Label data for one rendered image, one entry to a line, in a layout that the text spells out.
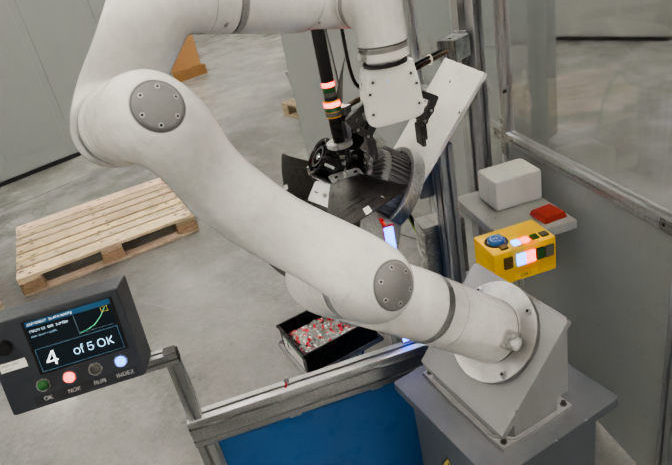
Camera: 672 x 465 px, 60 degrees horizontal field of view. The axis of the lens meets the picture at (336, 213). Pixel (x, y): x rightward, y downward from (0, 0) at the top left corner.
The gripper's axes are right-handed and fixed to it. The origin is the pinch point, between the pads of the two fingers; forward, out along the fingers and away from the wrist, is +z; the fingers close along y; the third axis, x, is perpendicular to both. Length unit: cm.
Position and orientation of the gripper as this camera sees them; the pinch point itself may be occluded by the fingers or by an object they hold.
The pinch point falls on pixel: (397, 146)
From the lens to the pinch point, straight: 105.0
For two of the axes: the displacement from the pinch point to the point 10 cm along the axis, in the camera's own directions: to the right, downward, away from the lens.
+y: 9.5, -2.7, 1.5
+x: -2.5, -4.0, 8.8
